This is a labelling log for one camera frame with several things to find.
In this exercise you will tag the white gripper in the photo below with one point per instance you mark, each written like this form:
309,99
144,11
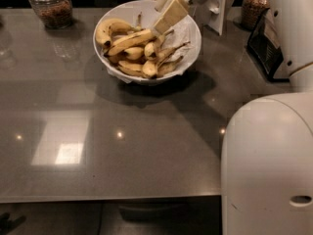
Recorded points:
173,11

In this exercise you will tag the long top banana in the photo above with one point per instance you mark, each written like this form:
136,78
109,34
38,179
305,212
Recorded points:
131,40

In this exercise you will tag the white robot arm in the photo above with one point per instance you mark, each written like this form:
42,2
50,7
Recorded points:
267,151

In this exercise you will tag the white paper bowl liner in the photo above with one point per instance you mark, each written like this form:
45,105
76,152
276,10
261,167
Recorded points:
184,33

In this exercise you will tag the white bowl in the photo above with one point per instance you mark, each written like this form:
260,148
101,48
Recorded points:
130,10

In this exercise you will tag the short middle banana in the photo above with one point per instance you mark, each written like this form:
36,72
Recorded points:
153,47

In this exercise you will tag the small centre banana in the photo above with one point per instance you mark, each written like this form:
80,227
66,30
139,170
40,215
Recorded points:
133,53

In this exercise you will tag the lower right banana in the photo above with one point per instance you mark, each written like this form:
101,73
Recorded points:
168,67

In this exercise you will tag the lower centre banana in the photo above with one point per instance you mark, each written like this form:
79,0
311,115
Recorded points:
150,67

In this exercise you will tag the curved upper left banana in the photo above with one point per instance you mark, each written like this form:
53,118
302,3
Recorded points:
108,27

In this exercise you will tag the lower left banana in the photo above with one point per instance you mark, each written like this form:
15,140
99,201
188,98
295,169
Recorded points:
129,68

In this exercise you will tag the white sign stand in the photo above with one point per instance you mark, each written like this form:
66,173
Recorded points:
215,14

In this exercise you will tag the right glass cereal jar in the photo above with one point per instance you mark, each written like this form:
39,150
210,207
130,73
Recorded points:
251,11

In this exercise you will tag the white packets in rack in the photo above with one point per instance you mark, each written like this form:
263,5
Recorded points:
271,34

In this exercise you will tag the left glass cereal jar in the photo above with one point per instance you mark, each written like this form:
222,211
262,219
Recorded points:
54,14

